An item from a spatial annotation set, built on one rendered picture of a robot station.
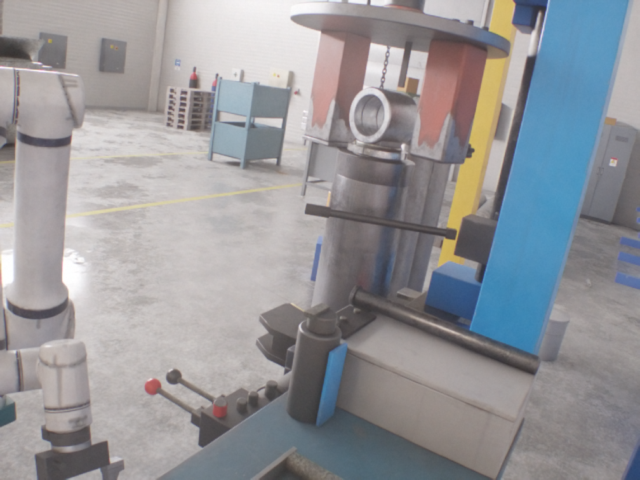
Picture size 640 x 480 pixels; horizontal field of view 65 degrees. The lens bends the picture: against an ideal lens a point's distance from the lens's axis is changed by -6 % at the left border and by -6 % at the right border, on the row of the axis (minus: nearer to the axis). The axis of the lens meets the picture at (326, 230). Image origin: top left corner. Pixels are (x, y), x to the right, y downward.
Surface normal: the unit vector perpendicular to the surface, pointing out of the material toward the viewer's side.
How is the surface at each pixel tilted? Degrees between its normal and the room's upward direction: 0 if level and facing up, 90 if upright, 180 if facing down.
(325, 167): 90
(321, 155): 90
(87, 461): 66
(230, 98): 90
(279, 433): 0
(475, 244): 90
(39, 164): 99
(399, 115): 82
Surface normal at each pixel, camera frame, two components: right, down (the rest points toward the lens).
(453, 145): 0.69, 0.30
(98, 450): 0.79, -0.12
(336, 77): -0.71, 0.07
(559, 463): 0.16, -0.95
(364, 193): -0.25, 0.22
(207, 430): -0.51, 0.15
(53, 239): 0.83, 0.40
